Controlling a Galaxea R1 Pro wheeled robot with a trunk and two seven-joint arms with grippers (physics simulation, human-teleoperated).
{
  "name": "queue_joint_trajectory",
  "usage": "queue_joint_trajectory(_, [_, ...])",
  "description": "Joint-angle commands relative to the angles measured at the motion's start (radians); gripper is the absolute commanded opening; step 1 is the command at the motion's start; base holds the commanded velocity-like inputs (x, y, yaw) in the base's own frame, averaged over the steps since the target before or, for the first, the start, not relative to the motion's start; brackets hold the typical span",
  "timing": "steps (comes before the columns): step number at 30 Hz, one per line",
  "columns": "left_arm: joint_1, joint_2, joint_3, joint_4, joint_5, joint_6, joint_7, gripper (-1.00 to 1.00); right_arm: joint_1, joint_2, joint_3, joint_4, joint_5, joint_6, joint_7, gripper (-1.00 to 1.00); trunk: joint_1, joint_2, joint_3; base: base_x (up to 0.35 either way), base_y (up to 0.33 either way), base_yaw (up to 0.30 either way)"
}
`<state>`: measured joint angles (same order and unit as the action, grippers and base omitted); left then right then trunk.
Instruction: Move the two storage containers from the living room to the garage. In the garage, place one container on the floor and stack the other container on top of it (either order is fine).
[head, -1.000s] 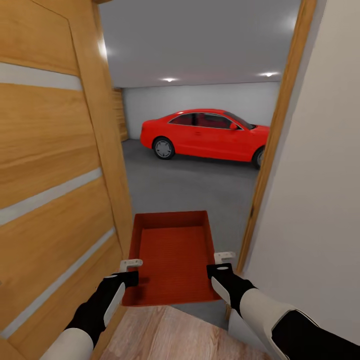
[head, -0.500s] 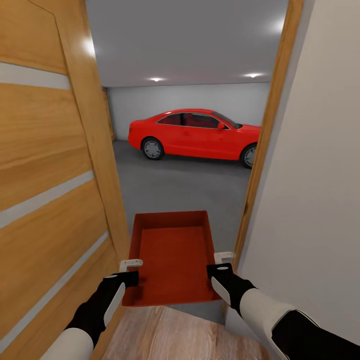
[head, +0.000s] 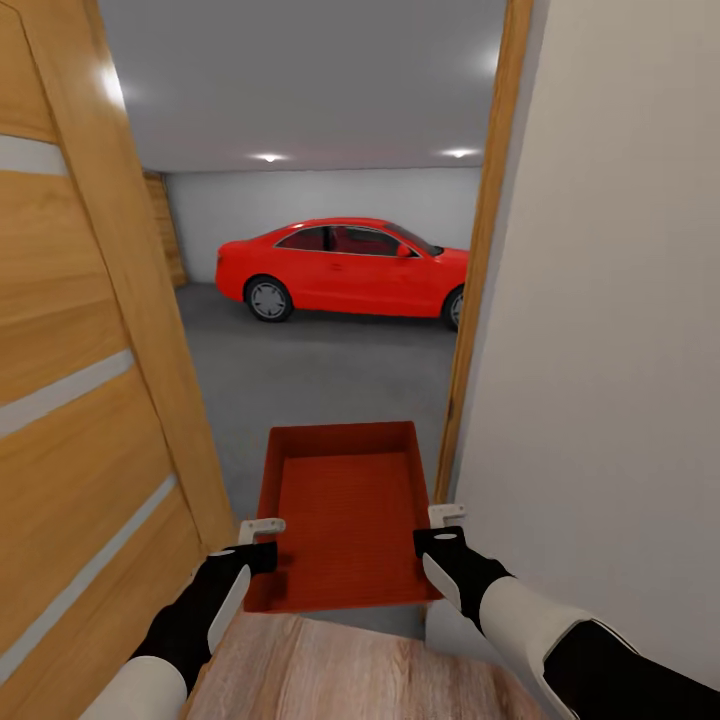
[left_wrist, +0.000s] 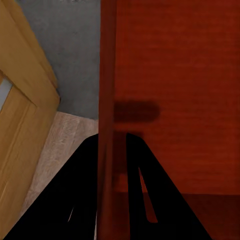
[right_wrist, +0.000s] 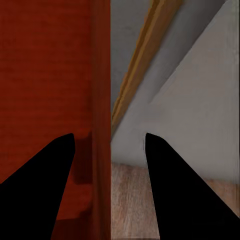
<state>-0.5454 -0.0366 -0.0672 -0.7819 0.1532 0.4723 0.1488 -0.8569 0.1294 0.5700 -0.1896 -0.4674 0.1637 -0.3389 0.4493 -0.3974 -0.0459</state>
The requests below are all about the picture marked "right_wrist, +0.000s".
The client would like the storage box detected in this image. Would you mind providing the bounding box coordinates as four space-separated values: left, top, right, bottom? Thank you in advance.
0 0 112 240

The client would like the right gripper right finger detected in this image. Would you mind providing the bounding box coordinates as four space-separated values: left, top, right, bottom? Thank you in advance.
145 133 240 240

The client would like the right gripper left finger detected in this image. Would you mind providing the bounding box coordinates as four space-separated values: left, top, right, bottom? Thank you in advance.
0 133 76 240

